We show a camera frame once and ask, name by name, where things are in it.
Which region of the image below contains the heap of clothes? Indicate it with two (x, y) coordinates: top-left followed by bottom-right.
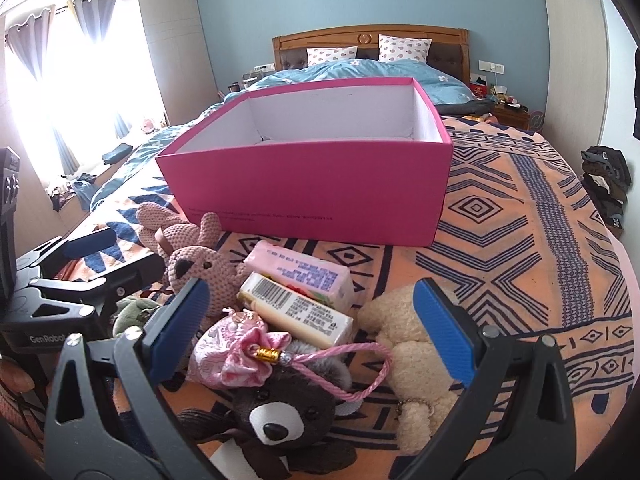
(50, 172), (101, 211)

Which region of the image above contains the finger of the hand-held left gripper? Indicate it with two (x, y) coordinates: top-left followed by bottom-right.
(29, 251), (167, 326)
(14, 227), (118, 286)

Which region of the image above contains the orange patterned blanket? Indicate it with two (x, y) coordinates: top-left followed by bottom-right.
(65, 115), (636, 480)

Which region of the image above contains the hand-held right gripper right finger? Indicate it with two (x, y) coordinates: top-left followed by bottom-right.
(395, 277), (573, 480)

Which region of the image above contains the green plush toy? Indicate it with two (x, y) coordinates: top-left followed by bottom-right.
(112, 295), (163, 338)

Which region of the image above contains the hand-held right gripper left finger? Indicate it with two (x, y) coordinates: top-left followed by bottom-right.
(44, 276), (221, 480)

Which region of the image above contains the cream tissue pack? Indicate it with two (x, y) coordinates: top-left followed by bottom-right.
(236, 272), (354, 350)

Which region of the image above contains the dark folded cloth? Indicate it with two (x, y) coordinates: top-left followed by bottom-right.
(102, 144), (133, 165)

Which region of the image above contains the cream plush bear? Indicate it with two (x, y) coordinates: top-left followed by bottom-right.
(357, 287), (461, 456)

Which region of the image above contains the blue floral duvet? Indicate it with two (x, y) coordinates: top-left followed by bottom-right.
(90, 57), (478, 211)

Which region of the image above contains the dark grey cloth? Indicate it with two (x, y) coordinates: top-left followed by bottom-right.
(437, 99), (496, 117)

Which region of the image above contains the pink satin drawstring pouch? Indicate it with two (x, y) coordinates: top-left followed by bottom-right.
(187, 308), (394, 403)

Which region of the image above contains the wooden bed headboard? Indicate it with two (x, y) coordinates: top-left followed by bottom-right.
(272, 29), (471, 78)

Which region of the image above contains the wooden nightstand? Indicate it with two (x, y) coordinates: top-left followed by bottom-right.
(492, 102), (531, 131)

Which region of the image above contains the pink cardboard box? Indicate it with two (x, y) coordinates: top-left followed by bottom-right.
(155, 77), (455, 247)

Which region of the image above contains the white spotted pillow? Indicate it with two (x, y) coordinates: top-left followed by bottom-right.
(378, 34), (432, 64)
(306, 46), (359, 67)

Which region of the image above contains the dark brown teddy bear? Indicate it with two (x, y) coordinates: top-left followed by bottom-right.
(177, 340), (358, 480)

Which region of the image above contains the blue-grey curtain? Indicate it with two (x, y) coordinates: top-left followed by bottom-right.
(5, 7), (81, 176)
(67, 0), (133, 141)

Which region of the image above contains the pink tissue pack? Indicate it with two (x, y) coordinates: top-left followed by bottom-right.
(243, 240), (354, 311)

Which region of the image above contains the pink crochet bunny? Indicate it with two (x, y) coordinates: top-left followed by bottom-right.
(136, 201), (248, 311)

